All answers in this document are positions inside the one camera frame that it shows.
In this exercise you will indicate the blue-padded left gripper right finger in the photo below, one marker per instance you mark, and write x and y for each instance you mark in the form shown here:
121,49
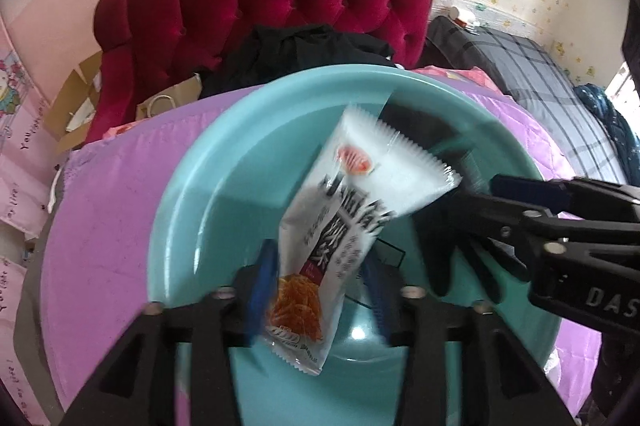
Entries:
464,365

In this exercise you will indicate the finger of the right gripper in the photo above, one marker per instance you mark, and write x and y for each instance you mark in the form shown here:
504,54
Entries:
484,223
581,197

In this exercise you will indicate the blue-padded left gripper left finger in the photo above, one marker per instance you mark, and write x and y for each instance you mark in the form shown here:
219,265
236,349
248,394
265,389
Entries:
135,383

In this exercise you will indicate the white noodle snack packet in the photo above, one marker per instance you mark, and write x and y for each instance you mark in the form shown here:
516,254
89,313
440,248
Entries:
366,175

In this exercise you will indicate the grey plaid mattress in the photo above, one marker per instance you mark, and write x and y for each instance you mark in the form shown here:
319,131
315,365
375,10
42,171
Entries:
523,70

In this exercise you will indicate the dark blue patterned cloth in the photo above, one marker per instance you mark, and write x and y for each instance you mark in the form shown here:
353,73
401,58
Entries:
626,143

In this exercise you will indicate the purple quilted table cover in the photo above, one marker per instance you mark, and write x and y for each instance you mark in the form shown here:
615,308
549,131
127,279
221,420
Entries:
93,277

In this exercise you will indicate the teal plastic basin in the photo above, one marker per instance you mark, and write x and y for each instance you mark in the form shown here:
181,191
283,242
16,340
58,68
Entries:
229,192

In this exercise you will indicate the cardboard box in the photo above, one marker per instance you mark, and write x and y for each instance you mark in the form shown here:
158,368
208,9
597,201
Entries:
69,118

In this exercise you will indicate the pink hello kitty curtain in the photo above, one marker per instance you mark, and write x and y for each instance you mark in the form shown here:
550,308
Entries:
27,172

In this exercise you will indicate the brown paper bag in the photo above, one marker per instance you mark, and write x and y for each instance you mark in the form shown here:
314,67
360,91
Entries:
172,98

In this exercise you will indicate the black clothing on sofa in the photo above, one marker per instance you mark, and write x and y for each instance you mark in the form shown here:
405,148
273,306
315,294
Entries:
269,54

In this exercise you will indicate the red velvet tufted sofa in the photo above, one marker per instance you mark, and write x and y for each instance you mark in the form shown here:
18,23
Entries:
149,45

